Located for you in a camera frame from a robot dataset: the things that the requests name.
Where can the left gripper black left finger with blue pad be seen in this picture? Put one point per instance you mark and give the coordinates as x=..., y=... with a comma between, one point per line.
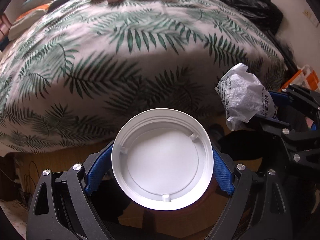
x=61, y=208

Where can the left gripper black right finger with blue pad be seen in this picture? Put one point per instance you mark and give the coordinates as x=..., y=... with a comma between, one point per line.
x=257, y=207

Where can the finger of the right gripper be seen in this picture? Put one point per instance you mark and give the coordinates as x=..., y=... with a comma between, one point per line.
x=299, y=98
x=269, y=125

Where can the white printed plastic bag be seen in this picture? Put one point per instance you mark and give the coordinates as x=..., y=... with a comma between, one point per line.
x=243, y=96

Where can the white round plastic lid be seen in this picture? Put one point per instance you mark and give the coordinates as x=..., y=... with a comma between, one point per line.
x=163, y=159

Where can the black garbage bag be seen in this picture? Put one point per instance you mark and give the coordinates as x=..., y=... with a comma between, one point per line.
x=263, y=13

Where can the palm leaf print bedspread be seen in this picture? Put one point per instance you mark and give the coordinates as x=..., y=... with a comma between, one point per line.
x=84, y=69

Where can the wooden headboard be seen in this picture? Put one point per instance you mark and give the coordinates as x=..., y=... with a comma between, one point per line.
x=5, y=26

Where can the orange grey white pillow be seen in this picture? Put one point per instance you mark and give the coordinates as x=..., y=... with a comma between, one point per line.
x=26, y=20

